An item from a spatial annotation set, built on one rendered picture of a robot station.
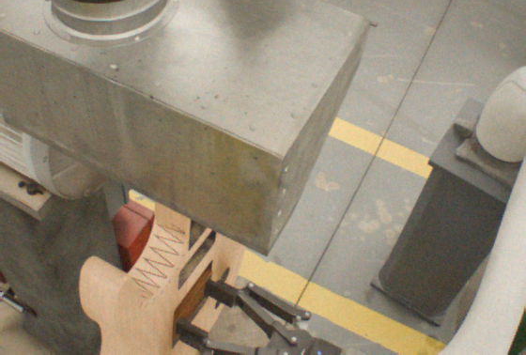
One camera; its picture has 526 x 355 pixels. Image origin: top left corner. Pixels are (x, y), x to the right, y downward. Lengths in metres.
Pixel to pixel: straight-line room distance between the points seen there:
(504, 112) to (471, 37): 1.68
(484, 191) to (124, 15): 1.19
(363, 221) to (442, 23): 1.26
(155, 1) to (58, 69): 0.09
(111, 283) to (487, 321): 0.38
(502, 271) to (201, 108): 0.40
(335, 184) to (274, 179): 1.87
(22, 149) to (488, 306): 0.56
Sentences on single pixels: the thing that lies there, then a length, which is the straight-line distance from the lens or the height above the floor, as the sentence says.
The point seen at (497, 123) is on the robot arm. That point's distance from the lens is 1.48.
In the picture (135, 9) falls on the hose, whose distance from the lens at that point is 0.49.
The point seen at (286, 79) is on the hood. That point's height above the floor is 1.53.
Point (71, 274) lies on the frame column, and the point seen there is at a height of 0.72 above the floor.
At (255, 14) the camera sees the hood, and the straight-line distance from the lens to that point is 0.52.
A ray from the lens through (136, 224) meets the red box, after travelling 1.46.
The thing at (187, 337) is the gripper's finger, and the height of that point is 1.10.
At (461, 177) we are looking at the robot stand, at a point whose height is 0.70.
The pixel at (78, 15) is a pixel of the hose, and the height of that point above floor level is 1.55.
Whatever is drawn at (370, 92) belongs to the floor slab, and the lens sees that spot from 2.65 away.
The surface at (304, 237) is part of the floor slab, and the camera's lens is 2.17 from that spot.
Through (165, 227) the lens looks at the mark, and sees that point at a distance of 0.70.
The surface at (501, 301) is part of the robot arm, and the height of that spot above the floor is 1.30.
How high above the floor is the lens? 1.86
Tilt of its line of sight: 52 degrees down
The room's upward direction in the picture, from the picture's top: 7 degrees clockwise
